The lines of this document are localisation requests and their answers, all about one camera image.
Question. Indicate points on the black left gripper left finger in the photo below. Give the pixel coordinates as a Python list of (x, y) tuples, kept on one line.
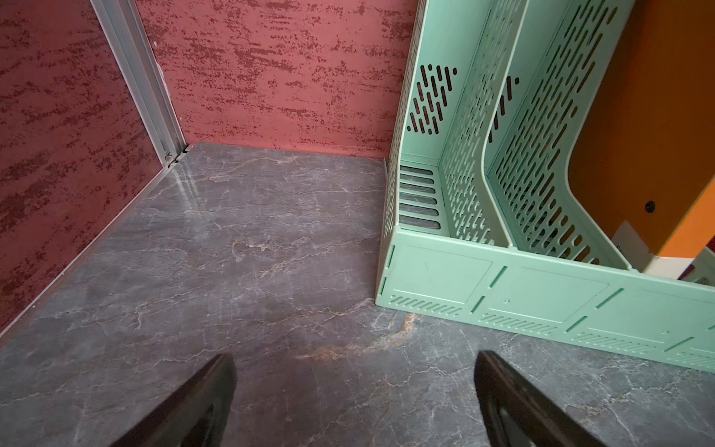
[(195, 414)]

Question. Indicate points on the orange perforated folder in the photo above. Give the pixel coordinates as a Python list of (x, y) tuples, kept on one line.
[(645, 156)]

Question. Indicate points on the aluminium left corner post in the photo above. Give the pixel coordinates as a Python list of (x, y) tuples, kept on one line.
[(123, 28)]

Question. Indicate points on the green plastic file organizer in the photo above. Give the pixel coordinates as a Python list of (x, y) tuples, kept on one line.
[(480, 224)]

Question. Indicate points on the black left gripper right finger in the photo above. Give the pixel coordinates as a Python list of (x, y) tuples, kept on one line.
[(516, 413)]

